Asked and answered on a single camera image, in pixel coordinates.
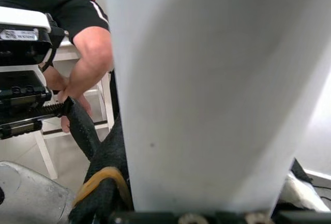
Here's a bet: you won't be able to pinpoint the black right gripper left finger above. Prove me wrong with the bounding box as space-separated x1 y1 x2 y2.
68 115 135 224

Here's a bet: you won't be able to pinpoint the white wooden stool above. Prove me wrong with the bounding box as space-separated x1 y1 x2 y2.
35 36 116 181

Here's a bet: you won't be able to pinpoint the grey robot right leg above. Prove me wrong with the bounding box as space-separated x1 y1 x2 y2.
0 160 77 224

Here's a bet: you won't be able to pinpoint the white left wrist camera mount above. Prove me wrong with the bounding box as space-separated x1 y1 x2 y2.
0 6 67 93

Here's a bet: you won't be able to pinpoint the tan rubber band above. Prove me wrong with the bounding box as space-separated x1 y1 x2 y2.
72 166 132 209

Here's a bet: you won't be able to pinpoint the person red shirt black shorts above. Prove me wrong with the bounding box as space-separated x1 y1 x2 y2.
0 0 116 134

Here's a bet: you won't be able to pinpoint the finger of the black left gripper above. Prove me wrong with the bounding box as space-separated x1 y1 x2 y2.
63 99 100 162

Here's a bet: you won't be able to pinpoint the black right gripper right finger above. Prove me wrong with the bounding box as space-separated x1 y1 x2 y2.
276 158 329 212

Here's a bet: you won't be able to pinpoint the white plastic table leg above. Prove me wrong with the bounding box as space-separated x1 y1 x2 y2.
103 0 331 217

